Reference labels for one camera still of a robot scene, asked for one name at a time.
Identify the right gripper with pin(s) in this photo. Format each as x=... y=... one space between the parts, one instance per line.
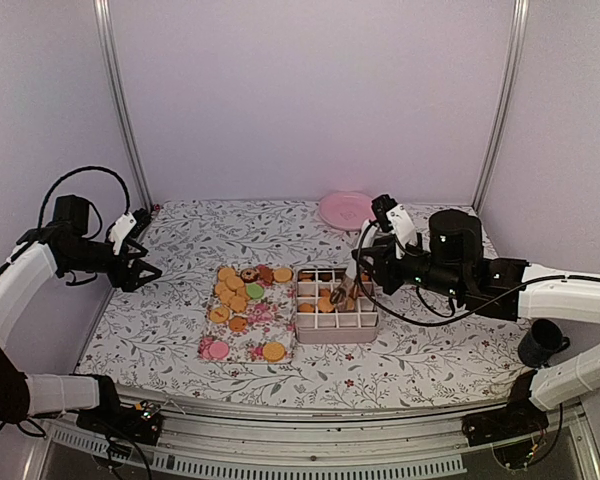
x=384 y=271

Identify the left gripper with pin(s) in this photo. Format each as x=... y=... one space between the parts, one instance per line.
x=128 y=280

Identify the metal tongs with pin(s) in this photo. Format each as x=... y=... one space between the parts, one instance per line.
x=344 y=295

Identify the compartment tin box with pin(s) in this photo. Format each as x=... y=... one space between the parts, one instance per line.
x=330 y=309

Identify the floral cookie tray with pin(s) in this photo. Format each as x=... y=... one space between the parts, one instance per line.
x=246 y=325

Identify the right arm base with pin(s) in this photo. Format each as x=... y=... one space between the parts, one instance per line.
x=516 y=418

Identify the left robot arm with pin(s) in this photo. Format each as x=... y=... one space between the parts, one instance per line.
x=63 y=247

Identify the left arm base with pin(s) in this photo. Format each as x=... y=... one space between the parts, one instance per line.
x=142 y=425

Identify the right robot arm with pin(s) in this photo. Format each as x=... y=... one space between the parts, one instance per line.
x=504 y=289

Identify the pink plate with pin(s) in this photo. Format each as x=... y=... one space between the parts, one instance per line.
x=345 y=211

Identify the round biscuit top right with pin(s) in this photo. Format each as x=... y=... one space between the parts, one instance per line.
x=283 y=275

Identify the chocolate sprinkle donut cookie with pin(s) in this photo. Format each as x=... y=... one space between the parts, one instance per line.
x=249 y=275

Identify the green sandwich cookie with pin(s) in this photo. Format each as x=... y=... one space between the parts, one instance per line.
x=254 y=291

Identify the pink round cookie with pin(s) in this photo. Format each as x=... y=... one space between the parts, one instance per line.
x=218 y=350

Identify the round cream sandwich cookie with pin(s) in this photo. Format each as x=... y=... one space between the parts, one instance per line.
x=273 y=352

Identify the dark blue cup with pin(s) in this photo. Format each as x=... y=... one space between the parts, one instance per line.
x=541 y=342

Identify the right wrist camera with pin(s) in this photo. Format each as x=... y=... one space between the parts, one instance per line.
x=394 y=219

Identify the front aluminium rail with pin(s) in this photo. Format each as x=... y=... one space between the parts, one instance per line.
x=203 y=439

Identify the left aluminium post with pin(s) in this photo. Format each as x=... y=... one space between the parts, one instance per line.
x=104 y=25

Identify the aluminium post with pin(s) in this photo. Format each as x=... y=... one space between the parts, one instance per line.
x=104 y=25
x=512 y=63

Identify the right aluminium post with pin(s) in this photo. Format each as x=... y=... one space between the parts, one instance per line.
x=512 y=63

